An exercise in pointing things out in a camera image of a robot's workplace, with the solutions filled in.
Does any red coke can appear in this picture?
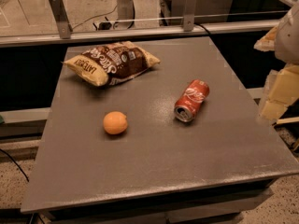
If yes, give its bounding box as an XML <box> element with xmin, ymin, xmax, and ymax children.
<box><xmin>174</xmin><ymin>79</ymin><xmax>209</xmax><ymax>123</ymax></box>

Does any metal railing bar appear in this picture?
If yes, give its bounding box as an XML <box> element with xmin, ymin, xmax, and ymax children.
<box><xmin>0</xmin><ymin>20</ymin><xmax>279</xmax><ymax>48</ymax></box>

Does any orange fruit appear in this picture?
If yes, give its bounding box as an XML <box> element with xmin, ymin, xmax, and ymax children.
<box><xmin>103</xmin><ymin>111</ymin><xmax>128</xmax><ymax>134</ymax></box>

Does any brown yellow chip bag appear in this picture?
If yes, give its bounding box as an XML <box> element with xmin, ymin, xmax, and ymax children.
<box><xmin>64</xmin><ymin>41</ymin><xmax>160</xmax><ymax>87</ymax></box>

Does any right metal railing bracket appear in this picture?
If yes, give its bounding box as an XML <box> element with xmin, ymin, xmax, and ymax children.
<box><xmin>182</xmin><ymin>0</ymin><xmax>197</xmax><ymax>32</ymax></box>

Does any metal railing bracket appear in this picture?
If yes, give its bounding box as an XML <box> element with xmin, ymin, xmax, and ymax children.
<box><xmin>49</xmin><ymin>0</ymin><xmax>72</xmax><ymax>39</ymax></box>
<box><xmin>182</xmin><ymin>0</ymin><xmax>197</xmax><ymax>32</ymax></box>

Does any white cable behind glass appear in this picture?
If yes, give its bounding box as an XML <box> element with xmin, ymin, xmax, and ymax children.
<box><xmin>72</xmin><ymin>4</ymin><xmax>119</xmax><ymax>30</ymax></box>

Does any left metal railing bracket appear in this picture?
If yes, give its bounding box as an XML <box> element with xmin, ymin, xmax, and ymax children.
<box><xmin>49</xmin><ymin>0</ymin><xmax>72</xmax><ymax>39</ymax></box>

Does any black floor cable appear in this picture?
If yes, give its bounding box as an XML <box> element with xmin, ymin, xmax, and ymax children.
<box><xmin>0</xmin><ymin>147</ymin><xmax>30</xmax><ymax>183</ymax></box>

